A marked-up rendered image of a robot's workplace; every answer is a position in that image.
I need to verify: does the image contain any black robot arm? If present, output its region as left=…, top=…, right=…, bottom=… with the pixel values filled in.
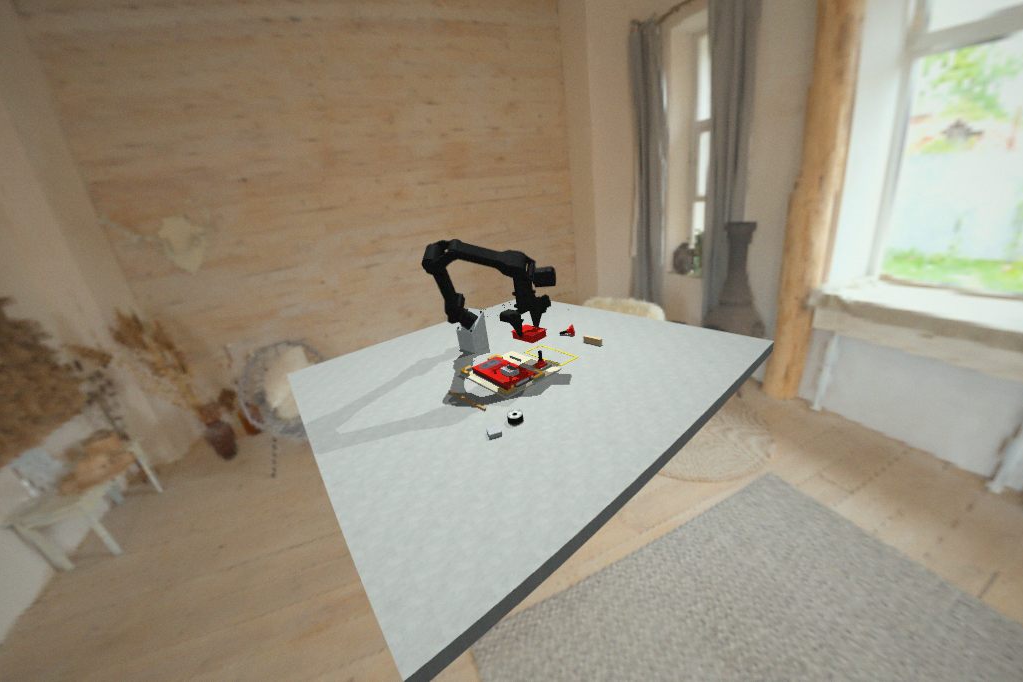
left=422, top=239, right=555, bottom=330

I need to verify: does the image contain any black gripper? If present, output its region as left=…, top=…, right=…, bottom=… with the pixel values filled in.
left=499, top=288, right=542, bottom=338

